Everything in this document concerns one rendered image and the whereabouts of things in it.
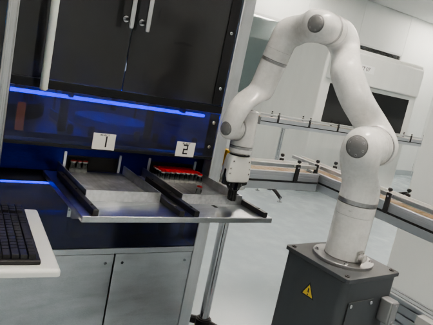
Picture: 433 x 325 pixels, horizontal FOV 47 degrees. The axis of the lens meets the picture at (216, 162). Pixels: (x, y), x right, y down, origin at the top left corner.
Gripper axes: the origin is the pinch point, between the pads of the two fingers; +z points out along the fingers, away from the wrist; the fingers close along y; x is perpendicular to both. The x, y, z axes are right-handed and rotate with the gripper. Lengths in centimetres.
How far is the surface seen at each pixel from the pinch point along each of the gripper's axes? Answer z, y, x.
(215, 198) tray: 1.8, 6.0, -1.5
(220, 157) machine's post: -8.5, -10.6, -27.3
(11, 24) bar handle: -44, 86, 29
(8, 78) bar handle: -33, 86, 29
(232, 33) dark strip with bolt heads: -59, -5, -26
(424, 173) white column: -9, -144, -22
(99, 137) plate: -12, 43, -27
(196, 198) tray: 2.2, 13.8, -1.4
